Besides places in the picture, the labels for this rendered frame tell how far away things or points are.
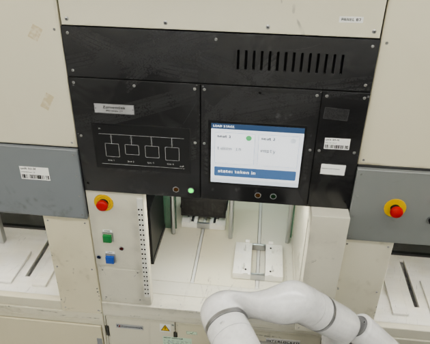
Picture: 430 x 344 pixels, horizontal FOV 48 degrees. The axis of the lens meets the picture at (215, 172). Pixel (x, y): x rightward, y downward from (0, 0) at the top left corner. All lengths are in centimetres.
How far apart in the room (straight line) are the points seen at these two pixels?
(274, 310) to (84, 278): 103
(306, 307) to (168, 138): 69
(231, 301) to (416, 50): 82
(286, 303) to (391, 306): 104
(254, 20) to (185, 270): 117
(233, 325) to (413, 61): 85
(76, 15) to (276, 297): 92
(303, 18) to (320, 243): 72
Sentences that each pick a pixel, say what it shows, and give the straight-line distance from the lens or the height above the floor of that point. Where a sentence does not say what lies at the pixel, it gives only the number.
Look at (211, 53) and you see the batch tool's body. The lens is 140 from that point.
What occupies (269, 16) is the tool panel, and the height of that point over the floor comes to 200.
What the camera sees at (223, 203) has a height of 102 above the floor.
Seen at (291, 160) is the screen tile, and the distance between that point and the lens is 152.
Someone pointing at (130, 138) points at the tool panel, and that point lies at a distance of 155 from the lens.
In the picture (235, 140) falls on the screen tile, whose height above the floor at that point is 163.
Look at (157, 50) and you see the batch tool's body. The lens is 143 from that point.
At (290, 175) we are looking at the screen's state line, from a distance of 155.
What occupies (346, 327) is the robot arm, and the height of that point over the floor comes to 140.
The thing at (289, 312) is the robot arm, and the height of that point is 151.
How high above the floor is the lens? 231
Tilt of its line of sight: 31 degrees down
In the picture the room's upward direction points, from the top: 1 degrees clockwise
